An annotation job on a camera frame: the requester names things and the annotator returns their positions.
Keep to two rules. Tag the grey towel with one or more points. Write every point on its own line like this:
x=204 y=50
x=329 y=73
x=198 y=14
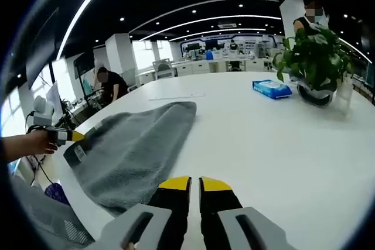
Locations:
x=132 y=150

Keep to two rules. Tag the white flat strip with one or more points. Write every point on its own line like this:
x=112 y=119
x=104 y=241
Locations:
x=175 y=97

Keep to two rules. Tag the person's left hand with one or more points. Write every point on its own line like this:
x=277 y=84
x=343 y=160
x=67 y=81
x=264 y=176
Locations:
x=39 y=144

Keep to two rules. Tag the blue patterned cloth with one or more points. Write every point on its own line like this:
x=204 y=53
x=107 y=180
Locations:
x=57 y=194

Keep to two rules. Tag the black screen on stand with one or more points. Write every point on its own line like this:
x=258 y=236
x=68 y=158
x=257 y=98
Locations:
x=84 y=65

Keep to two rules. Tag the grey mesh chair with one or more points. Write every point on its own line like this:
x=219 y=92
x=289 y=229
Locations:
x=49 y=220

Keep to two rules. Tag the white office chair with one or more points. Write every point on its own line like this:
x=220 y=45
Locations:
x=164 y=70

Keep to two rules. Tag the blue wet wipes packet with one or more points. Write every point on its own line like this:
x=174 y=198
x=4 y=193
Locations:
x=272 y=89

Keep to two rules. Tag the white desk row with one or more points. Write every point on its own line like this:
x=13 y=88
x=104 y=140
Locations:
x=205 y=67

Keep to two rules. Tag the black and white plant pot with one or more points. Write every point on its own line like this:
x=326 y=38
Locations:
x=316 y=96

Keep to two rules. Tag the clear glass vase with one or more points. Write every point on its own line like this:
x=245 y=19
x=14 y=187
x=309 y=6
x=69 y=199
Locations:
x=345 y=97

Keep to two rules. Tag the green potted plant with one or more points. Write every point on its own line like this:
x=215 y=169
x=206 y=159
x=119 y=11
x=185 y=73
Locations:
x=316 y=54

